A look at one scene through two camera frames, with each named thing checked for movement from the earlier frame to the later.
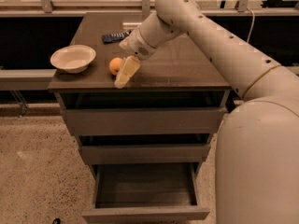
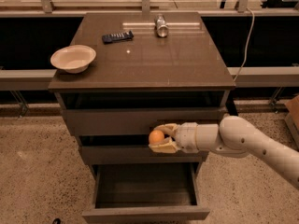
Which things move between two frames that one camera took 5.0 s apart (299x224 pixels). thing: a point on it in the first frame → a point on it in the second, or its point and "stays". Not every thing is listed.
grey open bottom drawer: x=145 y=190 stays
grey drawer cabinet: x=144 y=142 stays
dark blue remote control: x=115 y=37 stays
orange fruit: x=115 y=65 → x=156 y=137
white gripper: x=136 y=46 → x=186 y=136
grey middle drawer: x=144 y=153 stays
